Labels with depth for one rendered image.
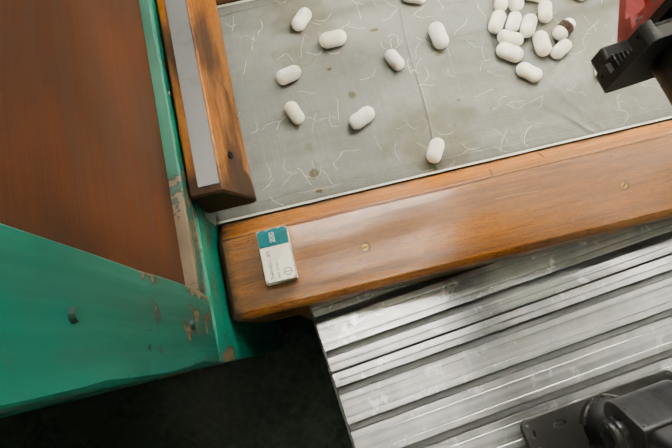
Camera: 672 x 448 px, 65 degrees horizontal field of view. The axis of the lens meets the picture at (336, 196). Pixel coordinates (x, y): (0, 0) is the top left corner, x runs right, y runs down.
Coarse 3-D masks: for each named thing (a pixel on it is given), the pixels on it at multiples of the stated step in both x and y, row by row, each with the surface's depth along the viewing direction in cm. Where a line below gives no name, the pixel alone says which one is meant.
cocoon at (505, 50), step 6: (504, 42) 68; (498, 48) 68; (504, 48) 67; (510, 48) 67; (516, 48) 67; (498, 54) 68; (504, 54) 68; (510, 54) 67; (516, 54) 67; (522, 54) 67; (510, 60) 68; (516, 60) 68
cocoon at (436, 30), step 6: (432, 24) 69; (438, 24) 68; (432, 30) 68; (438, 30) 68; (444, 30) 68; (432, 36) 68; (438, 36) 68; (444, 36) 68; (432, 42) 69; (438, 42) 68; (444, 42) 68; (438, 48) 69
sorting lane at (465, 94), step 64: (256, 0) 72; (320, 0) 72; (384, 0) 72; (448, 0) 72; (576, 0) 71; (256, 64) 70; (320, 64) 69; (384, 64) 69; (448, 64) 69; (512, 64) 69; (576, 64) 69; (256, 128) 67; (320, 128) 67; (384, 128) 67; (448, 128) 67; (512, 128) 67; (576, 128) 67; (256, 192) 65; (320, 192) 65
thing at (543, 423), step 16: (624, 384) 64; (640, 384) 64; (576, 400) 65; (592, 400) 63; (608, 400) 61; (544, 416) 63; (560, 416) 63; (576, 416) 63; (592, 416) 61; (528, 432) 63; (544, 432) 63; (560, 432) 63; (576, 432) 63; (592, 432) 61
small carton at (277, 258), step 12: (276, 228) 59; (264, 240) 59; (276, 240) 59; (288, 240) 59; (264, 252) 58; (276, 252) 58; (288, 252) 58; (264, 264) 58; (276, 264) 58; (288, 264) 58; (264, 276) 58; (276, 276) 58; (288, 276) 58
